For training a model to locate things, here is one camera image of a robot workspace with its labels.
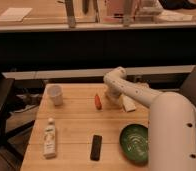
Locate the white sponge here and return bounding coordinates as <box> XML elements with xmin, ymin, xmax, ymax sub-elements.
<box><xmin>122</xmin><ymin>96</ymin><xmax>136</xmax><ymax>112</ymax></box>

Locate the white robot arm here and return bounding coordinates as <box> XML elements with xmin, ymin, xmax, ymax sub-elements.
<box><xmin>103</xmin><ymin>67</ymin><xmax>196</xmax><ymax>171</ymax></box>

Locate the orange carrot toy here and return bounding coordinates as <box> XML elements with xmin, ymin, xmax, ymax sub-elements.
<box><xmin>95</xmin><ymin>94</ymin><xmax>102</xmax><ymax>110</ymax></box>

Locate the green plate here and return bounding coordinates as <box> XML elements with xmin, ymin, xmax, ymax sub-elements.
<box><xmin>119</xmin><ymin>124</ymin><xmax>148</xmax><ymax>165</ymax></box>

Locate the black rectangular remote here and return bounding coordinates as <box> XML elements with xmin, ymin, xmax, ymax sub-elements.
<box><xmin>90</xmin><ymin>135</ymin><xmax>102</xmax><ymax>161</ymax></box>

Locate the white lotion bottle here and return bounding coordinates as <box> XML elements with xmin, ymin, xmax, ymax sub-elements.
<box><xmin>44</xmin><ymin>118</ymin><xmax>56</xmax><ymax>159</ymax></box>

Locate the black office chair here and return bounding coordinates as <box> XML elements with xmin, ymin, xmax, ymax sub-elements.
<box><xmin>0</xmin><ymin>71</ymin><xmax>34</xmax><ymax>161</ymax></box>

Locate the white paper sheet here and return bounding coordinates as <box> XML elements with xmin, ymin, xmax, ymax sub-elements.
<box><xmin>0</xmin><ymin>7</ymin><xmax>32</xmax><ymax>22</ymax></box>

